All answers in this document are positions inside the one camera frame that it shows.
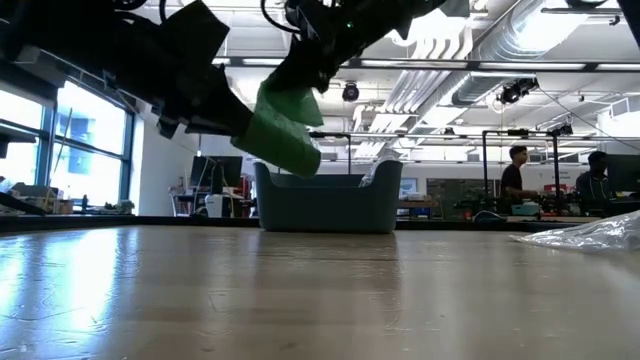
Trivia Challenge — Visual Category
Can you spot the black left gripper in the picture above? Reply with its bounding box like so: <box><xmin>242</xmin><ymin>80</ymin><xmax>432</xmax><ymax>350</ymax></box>
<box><xmin>29</xmin><ymin>0</ymin><xmax>254</xmax><ymax>139</ymax></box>

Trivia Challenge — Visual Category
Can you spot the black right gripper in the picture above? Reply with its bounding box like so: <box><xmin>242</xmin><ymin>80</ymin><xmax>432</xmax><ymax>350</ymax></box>
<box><xmin>264</xmin><ymin>0</ymin><xmax>451</xmax><ymax>94</ymax></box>

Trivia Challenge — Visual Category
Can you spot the green elastic bandage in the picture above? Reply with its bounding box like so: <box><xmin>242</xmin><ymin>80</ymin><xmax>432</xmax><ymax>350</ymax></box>
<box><xmin>230</xmin><ymin>79</ymin><xmax>325</xmax><ymax>180</ymax></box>

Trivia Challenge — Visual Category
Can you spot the grey-blue plastic bin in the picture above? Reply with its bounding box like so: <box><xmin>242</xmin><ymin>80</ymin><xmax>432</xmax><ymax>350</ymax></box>
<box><xmin>253</xmin><ymin>159</ymin><xmax>404</xmax><ymax>234</ymax></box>

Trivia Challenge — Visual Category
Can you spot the long ceiling light strip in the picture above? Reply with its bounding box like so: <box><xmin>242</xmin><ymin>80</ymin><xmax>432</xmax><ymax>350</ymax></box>
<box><xmin>212</xmin><ymin>56</ymin><xmax>287</xmax><ymax>69</ymax></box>

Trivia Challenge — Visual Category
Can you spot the white appliance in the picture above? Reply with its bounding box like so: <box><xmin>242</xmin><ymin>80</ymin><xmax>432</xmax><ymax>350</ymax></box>
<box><xmin>205</xmin><ymin>193</ymin><xmax>227</xmax><ymax>219</ymax></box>

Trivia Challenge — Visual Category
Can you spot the person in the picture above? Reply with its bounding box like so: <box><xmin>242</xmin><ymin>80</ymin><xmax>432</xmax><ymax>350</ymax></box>
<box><xmin>574</xmin><ymin>150</ymin><xmax>615</xmax><ymax>202</ymax></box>
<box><xmin>499</xmin><ymin>145</ymin><xmax>540</xmax><ymax>202</ymax></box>

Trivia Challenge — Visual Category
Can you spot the black camera cable loop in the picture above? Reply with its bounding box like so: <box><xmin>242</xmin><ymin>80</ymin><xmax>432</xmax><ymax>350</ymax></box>
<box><xmin>259</xmin><ymin>0</ymin><xmax>301</xmax><ymax>35</ymax></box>

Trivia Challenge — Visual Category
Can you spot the black metal camera rig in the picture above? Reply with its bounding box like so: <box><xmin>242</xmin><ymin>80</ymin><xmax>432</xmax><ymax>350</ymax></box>
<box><xmin>308</xmin><ymin>131</ymin><xmax>353</xmax><ymax>175</ymax></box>
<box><xmin>481</xmin><ymin>128</ymin><xmax>562</xmax><ymax>211</ymax></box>

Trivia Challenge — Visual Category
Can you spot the black metal table frame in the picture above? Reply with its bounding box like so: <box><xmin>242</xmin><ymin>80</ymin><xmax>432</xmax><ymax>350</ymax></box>
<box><xmin>0</xmin><ymin>214</ymin><xmax>584</xmax><ymax>234</ymax></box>

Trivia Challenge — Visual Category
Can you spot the silver ventilation duct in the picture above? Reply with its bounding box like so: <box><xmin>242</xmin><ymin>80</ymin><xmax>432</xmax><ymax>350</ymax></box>
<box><xmin>449</xmin><ymin>0</ymin><xmax>556</xmax><ymax>107</ymax></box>

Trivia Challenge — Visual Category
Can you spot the black ceiling camera cluster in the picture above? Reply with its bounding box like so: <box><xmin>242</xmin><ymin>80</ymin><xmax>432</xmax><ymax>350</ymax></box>
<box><xmin>497</xmin><ymin>77</ymin><xmax>540</xmax><ymax>106</ymax></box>

